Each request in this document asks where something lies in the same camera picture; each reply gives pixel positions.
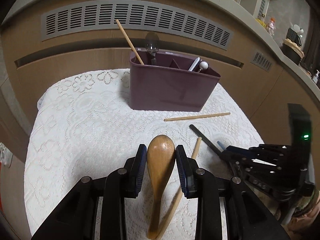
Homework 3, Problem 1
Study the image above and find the small side ventilation grille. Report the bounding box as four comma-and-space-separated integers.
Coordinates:
251, 50, 272, 72

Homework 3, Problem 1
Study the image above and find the thick wooden stick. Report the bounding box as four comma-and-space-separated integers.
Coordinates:
156, 137, 202, 240

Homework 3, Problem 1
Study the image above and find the black pot on counter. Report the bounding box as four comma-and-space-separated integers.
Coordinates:
281, 38, 304, 65

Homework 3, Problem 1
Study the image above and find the grey ventilation grille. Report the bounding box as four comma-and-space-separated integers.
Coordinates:
41, 0, 234, 50

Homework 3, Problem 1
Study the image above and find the wooden chopstick in holder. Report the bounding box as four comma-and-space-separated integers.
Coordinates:
116, 19, 144, 65

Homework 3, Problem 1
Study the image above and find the white ball-top utensil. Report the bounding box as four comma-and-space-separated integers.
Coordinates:
199, 61, 209, 72

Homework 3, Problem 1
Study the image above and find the white utensil handle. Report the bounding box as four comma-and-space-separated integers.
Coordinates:
188, 57, 200, 72

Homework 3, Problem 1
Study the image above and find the white lace tablecloth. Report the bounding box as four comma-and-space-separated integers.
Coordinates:
24, 69, 263, 233

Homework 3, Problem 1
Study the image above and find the wooden spoon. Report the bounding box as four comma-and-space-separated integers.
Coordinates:
147, 135, 175, 239

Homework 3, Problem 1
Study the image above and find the black-handled metal spoon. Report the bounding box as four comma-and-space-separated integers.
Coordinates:
145, 32, 159, 66
189, 124, 222, 158

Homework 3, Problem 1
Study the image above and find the plastic bottle orange cap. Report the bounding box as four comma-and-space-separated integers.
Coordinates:
265, 18, 276, 36

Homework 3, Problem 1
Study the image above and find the right hand brown glove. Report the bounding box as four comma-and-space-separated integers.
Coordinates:
283, 189, 319, 239

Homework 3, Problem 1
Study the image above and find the wooden chopstick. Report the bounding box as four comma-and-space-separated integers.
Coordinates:
116, 19, 144, 65
164, 112, 231, 121

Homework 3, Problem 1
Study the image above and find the purple plastic utensil holder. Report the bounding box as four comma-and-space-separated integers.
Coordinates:
129, 50, 221, 112

